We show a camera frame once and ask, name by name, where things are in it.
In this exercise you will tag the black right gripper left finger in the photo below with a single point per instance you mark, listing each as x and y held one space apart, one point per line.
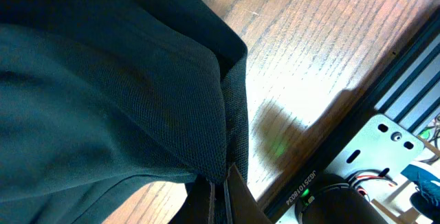
199 206

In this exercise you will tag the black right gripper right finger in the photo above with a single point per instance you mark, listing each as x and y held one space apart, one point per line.
240 205

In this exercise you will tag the black t-shirt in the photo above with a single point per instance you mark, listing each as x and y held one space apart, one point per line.
101 97

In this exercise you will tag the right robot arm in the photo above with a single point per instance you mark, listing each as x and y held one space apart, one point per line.
331 200

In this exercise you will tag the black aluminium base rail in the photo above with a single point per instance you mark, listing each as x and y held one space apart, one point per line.
379 136

